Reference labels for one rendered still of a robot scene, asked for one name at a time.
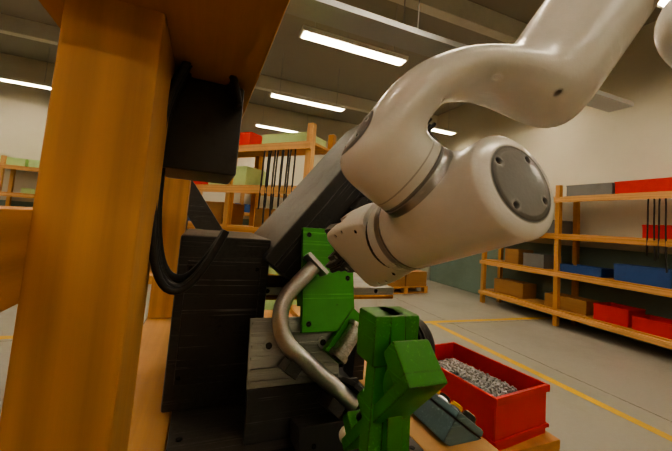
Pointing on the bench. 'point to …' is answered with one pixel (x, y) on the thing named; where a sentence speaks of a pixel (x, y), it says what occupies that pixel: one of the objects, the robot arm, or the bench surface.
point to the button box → (447, 422)
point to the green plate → (323, 288)
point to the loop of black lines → (167, 281)
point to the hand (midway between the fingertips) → (339, 260)
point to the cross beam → (12, 251)
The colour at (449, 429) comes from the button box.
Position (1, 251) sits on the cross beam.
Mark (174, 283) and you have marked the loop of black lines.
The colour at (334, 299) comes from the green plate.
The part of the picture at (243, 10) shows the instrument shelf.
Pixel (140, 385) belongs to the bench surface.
